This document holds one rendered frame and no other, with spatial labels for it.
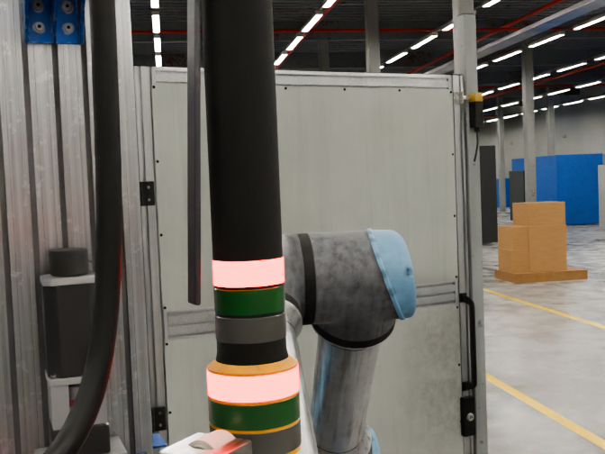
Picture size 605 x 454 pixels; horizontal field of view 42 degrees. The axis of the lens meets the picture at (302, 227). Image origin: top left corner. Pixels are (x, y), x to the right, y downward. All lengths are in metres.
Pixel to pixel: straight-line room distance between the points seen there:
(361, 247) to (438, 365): 1.73
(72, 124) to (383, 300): 0.62
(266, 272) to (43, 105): 1.00
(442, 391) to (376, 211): 0.65
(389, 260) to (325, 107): 1.49
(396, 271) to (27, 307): 0.63
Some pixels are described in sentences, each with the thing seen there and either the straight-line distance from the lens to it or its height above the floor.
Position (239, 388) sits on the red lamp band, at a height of 1.57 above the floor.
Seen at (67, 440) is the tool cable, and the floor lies 1.57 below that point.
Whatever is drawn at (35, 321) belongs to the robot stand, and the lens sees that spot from 1.34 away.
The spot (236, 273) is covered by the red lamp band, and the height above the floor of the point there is 1.62.
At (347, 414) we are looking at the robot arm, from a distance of 1.16.
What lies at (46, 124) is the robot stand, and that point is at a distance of 1.33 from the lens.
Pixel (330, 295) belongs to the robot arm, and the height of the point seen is 1.52.
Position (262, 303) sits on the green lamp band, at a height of 1.60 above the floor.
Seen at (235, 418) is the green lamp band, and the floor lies 1.55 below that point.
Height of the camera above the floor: 1.66
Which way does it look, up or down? 3 degrees down
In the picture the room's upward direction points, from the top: 2 degrees counter-clockwise
